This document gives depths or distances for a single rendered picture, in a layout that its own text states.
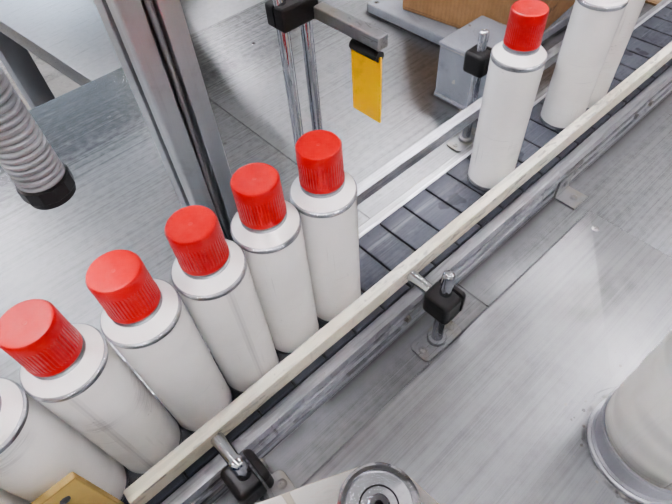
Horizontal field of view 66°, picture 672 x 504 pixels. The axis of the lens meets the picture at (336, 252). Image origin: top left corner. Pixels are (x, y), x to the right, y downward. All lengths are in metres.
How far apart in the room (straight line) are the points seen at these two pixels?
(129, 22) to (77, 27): 0.80
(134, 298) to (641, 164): 0.66
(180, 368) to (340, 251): 0.15
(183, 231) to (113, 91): 0.66
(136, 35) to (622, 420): 0.43
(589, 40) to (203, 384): 0.53
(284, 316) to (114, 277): 0.16
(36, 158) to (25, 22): 0.92
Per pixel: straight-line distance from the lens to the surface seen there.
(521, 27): 0.52
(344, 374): 0.51
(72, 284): 0.69
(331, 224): 0.39
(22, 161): 0.37
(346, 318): 0.47
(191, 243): 0.32
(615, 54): 0.74
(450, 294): 0.48
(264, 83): 0.90
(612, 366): 0.53
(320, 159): 0.35
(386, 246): 0.56
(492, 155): 0.59
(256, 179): 0.35
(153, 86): 0.43
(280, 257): 0.37
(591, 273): 0.58
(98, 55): 1.09
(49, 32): 1.22
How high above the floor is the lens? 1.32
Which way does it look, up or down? 52 degrees down
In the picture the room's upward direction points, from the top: 5 degrees counter-clockwise
